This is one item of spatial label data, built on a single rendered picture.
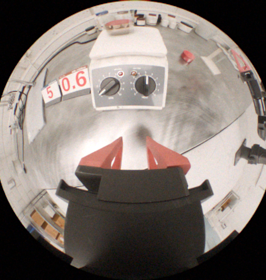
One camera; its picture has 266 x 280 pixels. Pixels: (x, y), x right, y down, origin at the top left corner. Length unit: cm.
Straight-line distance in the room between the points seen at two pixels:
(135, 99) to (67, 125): 17
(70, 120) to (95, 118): 7
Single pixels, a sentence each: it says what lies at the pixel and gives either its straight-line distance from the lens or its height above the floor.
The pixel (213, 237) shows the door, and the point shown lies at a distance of 295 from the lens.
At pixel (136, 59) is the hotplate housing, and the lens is 16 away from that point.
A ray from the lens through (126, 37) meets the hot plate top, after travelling 18.
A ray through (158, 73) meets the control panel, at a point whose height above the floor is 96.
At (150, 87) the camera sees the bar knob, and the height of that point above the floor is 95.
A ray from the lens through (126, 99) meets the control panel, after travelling 16.
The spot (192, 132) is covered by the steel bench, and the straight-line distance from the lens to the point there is 23.
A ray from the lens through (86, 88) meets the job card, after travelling 23.
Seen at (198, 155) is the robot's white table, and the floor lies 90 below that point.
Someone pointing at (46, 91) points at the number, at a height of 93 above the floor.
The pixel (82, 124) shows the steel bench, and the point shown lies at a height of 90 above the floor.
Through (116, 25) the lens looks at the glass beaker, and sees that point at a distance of 17.
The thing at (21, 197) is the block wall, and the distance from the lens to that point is 239.
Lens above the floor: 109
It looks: 80 degrees down
